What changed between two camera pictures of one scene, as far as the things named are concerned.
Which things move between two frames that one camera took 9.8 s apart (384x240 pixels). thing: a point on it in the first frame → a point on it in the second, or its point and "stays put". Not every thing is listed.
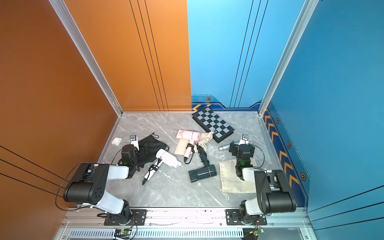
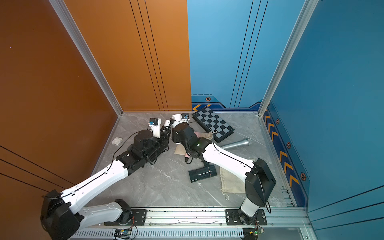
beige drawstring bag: (230, 181) stays put
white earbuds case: (116, 141) stays put
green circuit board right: (257, 232) stays put
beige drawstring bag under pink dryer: (204, 140) stays put
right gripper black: (235, 147) → (175, 134)
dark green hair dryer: (207, 171) stays put
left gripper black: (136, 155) → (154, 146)
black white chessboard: (213, 122) stays put
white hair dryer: (163, 157) → (175, 120)
